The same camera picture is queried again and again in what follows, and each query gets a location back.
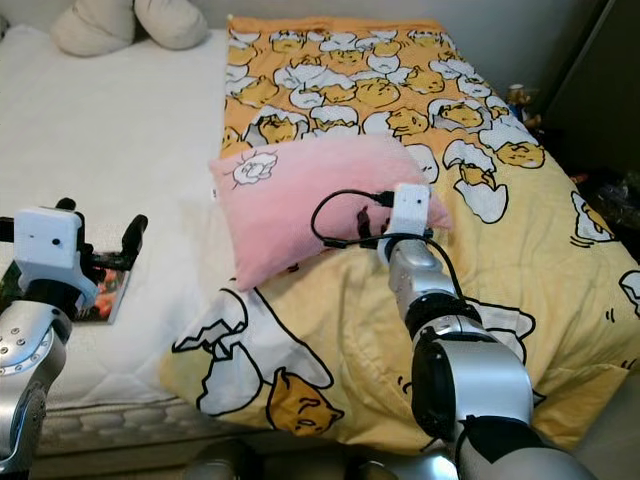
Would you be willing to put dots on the pink fluffy pillow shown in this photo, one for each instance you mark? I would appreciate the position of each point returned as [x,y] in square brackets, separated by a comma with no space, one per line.
[290,215]

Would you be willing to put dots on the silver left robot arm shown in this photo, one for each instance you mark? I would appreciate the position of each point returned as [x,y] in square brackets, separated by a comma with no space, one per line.
[25,350]

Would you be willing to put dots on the dark colourful picture book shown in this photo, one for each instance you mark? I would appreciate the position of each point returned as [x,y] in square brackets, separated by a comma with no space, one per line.
[105,296]

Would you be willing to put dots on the white quilted mattress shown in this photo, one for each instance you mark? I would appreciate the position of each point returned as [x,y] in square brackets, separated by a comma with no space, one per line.
[100,140]

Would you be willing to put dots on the yellow cartoon print blanket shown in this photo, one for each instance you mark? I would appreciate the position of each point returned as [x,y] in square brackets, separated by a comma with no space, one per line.
[540,280]

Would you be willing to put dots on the beige plush toy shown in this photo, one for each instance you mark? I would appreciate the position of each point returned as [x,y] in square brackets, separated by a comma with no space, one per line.
[95,28]

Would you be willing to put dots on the silver robot left leg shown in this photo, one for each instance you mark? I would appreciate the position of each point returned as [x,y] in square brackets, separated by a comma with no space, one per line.
[218,462]

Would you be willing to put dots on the dark grey wardrobe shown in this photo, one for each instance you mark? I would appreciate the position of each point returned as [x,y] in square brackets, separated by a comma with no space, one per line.
[595,90]

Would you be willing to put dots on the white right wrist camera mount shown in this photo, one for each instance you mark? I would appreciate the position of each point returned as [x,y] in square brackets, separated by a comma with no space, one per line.
[410,210]

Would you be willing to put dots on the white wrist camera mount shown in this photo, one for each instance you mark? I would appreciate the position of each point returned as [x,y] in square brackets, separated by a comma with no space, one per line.
[48,245]
[410,210]

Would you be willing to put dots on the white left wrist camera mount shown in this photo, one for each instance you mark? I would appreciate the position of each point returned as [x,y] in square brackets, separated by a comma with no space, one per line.
[48,245]

